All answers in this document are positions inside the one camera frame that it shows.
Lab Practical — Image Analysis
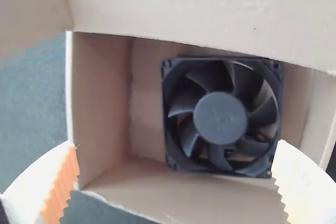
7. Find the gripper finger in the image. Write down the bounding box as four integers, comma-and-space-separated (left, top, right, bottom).
270, 139, 336, 224
0, 141, 81, 224

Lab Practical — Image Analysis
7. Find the cardboard box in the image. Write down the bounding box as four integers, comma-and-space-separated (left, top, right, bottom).
0, 0, 336, 224

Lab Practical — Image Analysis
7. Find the black square fan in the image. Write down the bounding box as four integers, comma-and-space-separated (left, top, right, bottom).
160, 55, 285, 180

